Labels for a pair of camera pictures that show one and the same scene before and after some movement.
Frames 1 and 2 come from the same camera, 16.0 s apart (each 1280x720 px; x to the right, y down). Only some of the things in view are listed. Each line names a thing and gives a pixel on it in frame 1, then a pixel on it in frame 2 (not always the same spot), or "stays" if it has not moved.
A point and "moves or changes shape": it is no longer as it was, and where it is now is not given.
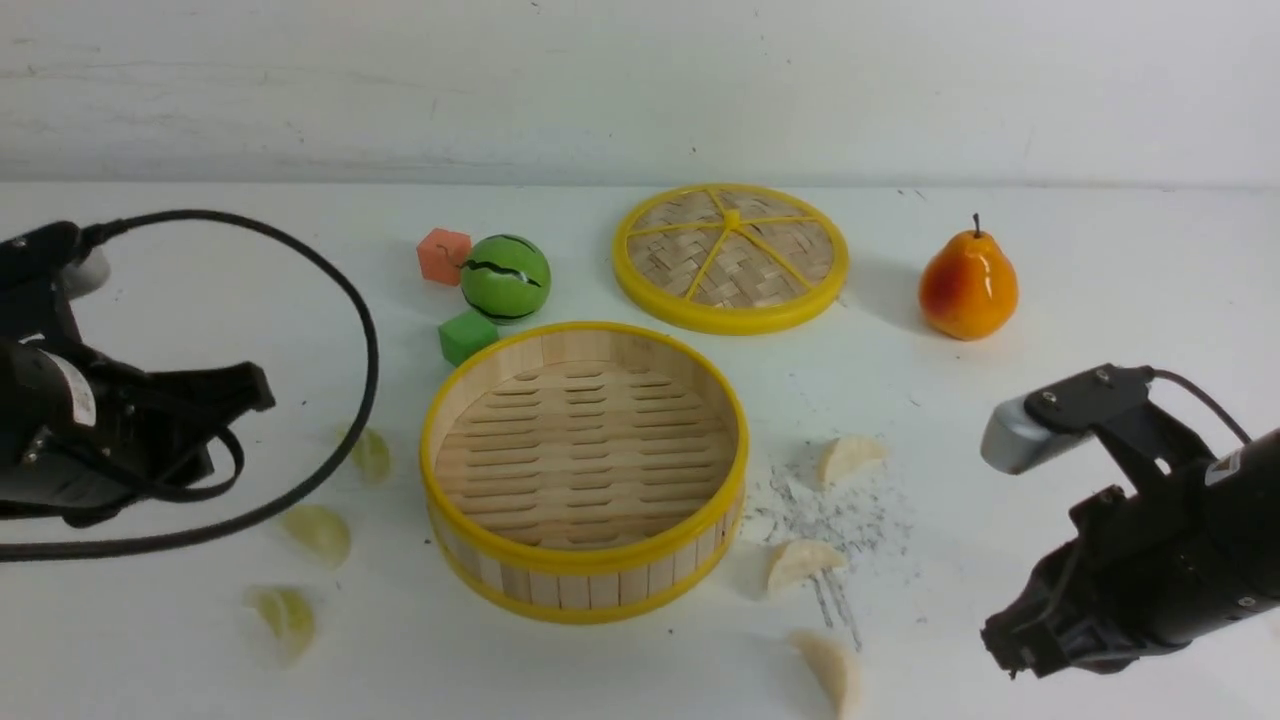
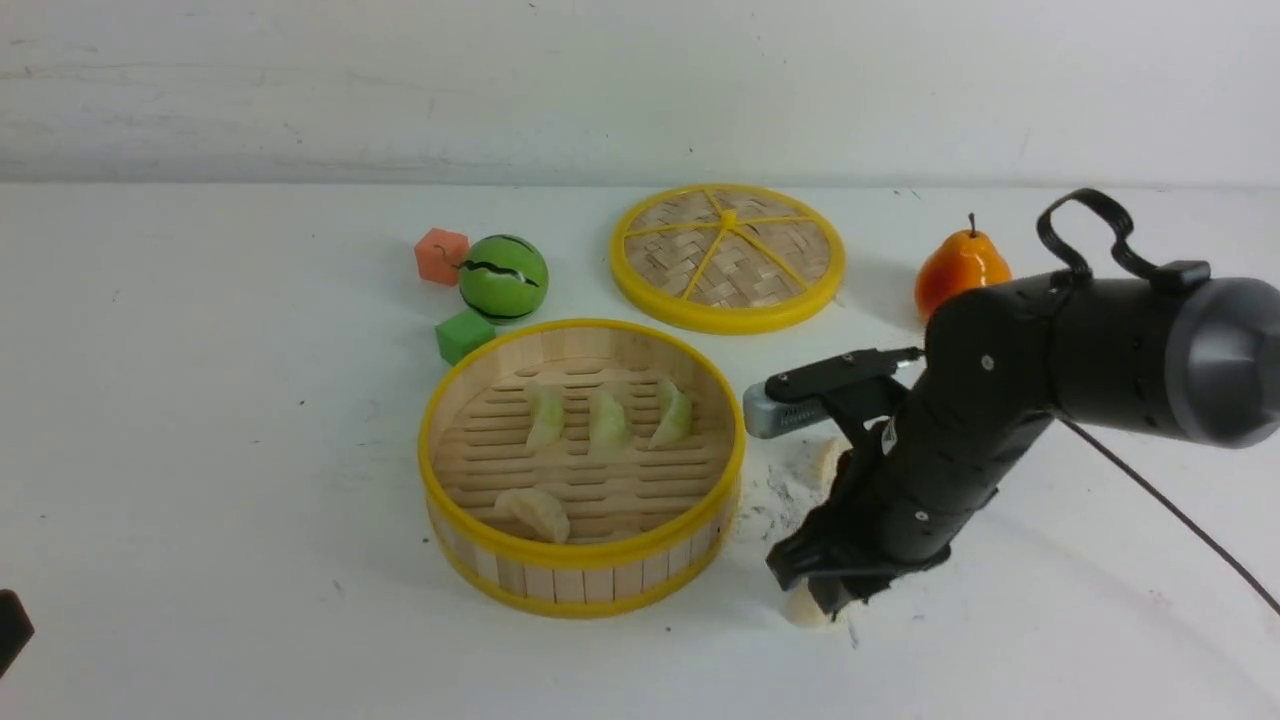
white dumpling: x=832 y=670 → x=538 y=512
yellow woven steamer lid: x=721 y=257 stays
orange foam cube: x=441 y=254 stays
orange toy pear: x=968 y=289 stays
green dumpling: x=372 y=456 → x=678 y=417
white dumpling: x=796 y=559 moves or changes shape
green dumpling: x=319 y=533 → x=606 y=421
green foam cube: x=464 y=334 stays
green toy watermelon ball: x=505 y=278 stays
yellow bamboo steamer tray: x=584 y=472 stays
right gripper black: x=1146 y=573 → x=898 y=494
